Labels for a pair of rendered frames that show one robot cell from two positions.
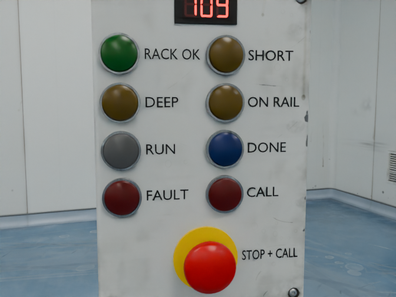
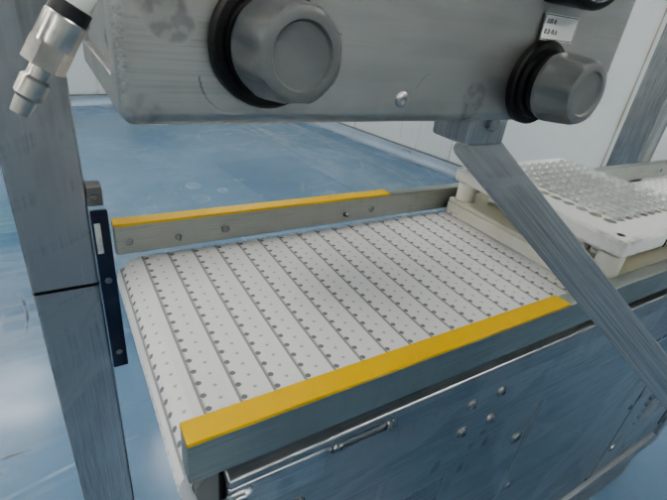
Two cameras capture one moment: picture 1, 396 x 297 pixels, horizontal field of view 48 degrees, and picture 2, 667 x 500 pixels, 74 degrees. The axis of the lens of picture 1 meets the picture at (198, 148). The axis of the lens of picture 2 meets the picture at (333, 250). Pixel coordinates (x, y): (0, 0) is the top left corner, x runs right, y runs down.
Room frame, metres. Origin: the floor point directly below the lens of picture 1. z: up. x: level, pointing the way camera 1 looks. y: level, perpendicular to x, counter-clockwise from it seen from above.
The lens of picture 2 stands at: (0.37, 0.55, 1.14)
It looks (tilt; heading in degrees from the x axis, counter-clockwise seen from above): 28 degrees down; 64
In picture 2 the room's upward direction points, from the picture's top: 8 degrees clockwise
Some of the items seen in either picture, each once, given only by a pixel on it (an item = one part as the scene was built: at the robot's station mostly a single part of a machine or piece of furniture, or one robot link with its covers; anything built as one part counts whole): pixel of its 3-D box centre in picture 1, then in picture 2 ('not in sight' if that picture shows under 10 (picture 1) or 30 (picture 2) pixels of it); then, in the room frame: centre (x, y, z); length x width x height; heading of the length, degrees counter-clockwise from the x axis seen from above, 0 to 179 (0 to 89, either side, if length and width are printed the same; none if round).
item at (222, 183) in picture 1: (225, 194); not in sight; (0.34, -0.02, 1.01); 0.03 x 0.01 x 0.03; 99
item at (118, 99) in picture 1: (119, 102); not in sight; (0.33, 0.06, 1.08); 0.03 x 0.01 x 0.03; 99
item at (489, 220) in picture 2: not in sight; (569, 227); (0.92, 0.94, 0.91); 0.24 x 0.24 x 0.02; 9
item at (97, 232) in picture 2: not in sight; (110, 295); (0.32, 0.99, 0.85); 0.02 x 0.01 x 0.20; 9
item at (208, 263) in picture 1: (207, 261); not in sight; (0.34, -0.01, 0.95); 0.04 x 0.04 x 0.04; 9
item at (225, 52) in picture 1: (225, 55); not in sight; (0.34, -0.02, 1.11); 0.03 x 0.01 x 0.03; 99
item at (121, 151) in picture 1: (121, 151); not in sight; (0.33, 0.06, 1.04); 0.03 x 0.01 x 0.03; 99
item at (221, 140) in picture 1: (225, 149); not in sight; (0.34, -0.02, 1.04); 0.03 x 0.01 x 0.03; 99
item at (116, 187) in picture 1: (122, 198); not in sight; (0.33, 0.06, 1.01); 0.03 x 0.01 x 0.03; 99
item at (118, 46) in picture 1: (119, 53); not in sight; (0.33, 0.06, 1.11); 0.03 x 0.01 x 0.03; 99
